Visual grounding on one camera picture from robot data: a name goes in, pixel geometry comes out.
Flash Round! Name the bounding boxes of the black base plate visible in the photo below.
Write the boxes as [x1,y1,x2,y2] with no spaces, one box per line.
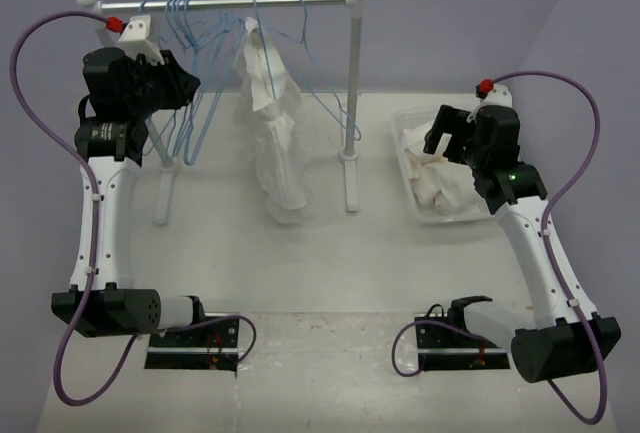
[144,319,240,372]
[415,325,510,371]

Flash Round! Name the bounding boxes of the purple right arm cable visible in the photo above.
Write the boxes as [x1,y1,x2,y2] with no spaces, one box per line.
[390,70,611,427]

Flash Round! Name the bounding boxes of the white right rack post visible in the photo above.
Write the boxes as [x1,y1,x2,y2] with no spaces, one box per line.
[339,0,365,214]

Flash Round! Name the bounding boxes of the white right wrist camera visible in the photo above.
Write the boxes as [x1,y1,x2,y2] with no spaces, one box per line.
[475,79,513,108]

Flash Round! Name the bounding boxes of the white skirt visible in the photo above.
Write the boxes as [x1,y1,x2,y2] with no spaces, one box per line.
[401,120,481,216]
[234,17,309,224]

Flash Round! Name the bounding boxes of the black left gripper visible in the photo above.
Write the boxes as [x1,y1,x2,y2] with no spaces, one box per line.
[126,48,201,118]

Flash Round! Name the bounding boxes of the light blue hangers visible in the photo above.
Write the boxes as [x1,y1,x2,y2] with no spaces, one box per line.
[139,0,246,167]

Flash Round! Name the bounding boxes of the silver clothes rack rail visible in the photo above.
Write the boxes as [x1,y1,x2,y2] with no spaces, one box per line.
[96,0,350,16]

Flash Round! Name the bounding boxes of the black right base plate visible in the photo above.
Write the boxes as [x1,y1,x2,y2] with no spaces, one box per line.
[415,325,510,371]

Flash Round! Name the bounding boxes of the white perforated plastic basket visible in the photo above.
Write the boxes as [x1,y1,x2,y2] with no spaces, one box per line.
[391,107,491,225]

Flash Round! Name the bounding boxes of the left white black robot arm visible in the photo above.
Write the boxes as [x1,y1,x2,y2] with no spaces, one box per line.
[51,47,208,346]

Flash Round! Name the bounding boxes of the white hanging skirt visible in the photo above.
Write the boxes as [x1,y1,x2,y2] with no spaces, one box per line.
[234,17,309,224]

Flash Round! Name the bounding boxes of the light blue skirt hanger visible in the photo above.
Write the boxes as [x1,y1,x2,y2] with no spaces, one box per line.
[251,0,287,103]

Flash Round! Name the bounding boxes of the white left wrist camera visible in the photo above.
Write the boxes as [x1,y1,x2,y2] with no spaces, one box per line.
[116,15,164,65]

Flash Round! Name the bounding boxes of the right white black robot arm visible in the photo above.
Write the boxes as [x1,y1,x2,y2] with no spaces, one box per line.
[424,105,621,383]

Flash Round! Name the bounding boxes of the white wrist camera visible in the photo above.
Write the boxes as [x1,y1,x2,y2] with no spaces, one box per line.
[116,15,164,65]
[475,79,513,108]

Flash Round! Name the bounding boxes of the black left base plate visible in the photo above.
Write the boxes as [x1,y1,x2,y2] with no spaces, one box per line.
[144,319,240,372]

